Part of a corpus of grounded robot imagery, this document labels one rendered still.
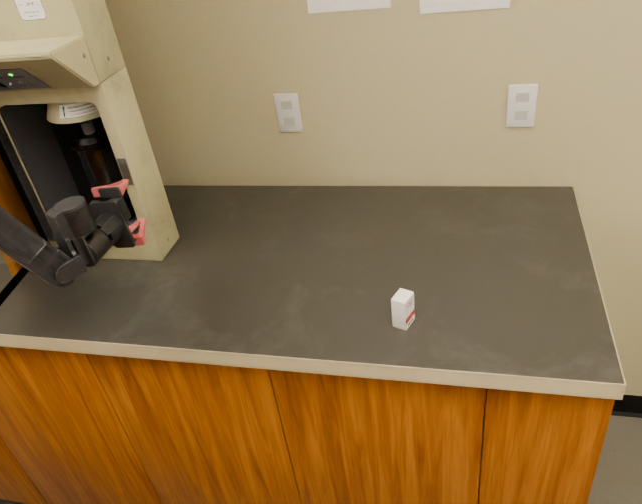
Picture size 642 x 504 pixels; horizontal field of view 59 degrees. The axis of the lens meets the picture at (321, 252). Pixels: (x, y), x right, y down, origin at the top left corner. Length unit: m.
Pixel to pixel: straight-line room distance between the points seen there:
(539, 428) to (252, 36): 1.18
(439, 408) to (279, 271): 0.49
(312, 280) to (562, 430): 0.61
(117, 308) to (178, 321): 0.17
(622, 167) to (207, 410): 1.24
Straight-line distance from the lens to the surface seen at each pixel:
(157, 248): 1.51
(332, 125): 1.66
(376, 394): 1.23
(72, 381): 1.57
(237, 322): 1.27
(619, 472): 2.21
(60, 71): 1.28
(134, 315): 1.38
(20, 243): 1.08
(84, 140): 1.52
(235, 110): 1.72
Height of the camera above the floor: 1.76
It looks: 35 degrees down
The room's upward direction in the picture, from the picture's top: 8 degrees counter-clockwise
